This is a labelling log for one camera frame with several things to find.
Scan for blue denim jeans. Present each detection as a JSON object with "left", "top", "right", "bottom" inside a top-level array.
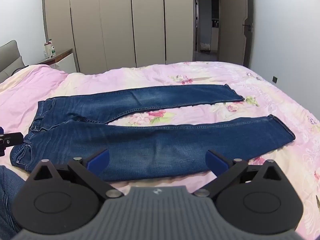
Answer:
[{"left": 10, "top": 85, "right": 296, "bottom": 181}]

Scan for person's blue jeans leg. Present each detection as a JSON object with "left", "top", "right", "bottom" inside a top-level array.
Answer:
[{"left": 0, "top": 165, "right": 24, "bottom": 240}]

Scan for grey padded headboard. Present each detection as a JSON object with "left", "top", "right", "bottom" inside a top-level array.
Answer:
[{"left": 0, "top": 40, "right": 25, "bottom": 83}]

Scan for white wooden-top nightstand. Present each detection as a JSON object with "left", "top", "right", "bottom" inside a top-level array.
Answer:
[{"left": 37, "top": 49, "right": 77, "bottom": 74}]

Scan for white green labelled bottle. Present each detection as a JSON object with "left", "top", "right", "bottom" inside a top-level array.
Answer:
[{"left": 49, "top": 39, "right": 56, "bottom": 57}]

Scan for white bottle red cap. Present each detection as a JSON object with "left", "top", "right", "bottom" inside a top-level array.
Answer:
[{"left": 44, "top": 42, "right": 51, "bottom": 57}]

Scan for beige wardrobe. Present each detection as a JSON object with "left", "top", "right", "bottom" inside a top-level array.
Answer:
[{"left": 43, "top": 0, "right": 194, "bottom": 74}]

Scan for beige open door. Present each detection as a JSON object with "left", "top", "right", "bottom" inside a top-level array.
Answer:
[{"left": 217, "top": 0, "right": 254, "bottom": 68}]

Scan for black wall socket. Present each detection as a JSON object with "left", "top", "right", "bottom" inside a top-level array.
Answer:
[{"left": 272, "top": 76, "right": 278, "bottom": 83}]

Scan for black door handle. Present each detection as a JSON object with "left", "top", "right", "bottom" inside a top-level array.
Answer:
[{"left": 242, "top": 23, "right": 253, "bottom": 32}]

